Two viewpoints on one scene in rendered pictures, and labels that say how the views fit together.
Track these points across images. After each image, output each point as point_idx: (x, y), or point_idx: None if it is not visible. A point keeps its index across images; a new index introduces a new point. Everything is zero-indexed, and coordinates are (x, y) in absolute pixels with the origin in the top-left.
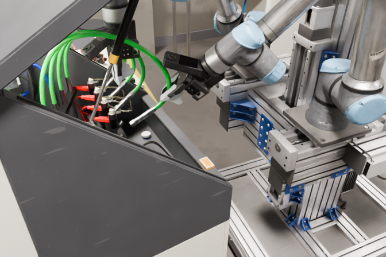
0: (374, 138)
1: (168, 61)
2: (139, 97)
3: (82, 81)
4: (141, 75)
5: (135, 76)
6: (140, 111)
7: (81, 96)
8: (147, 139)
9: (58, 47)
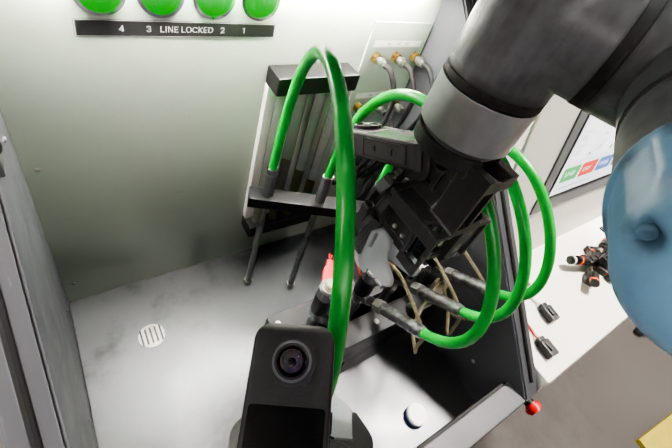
0: None
1: (257, 343)
2: (505, 377)
3: None
4: (460, 335)
5: (573, 357)
6: (483, 392)
7: None
8: (405, 419)
9: (307, 54)
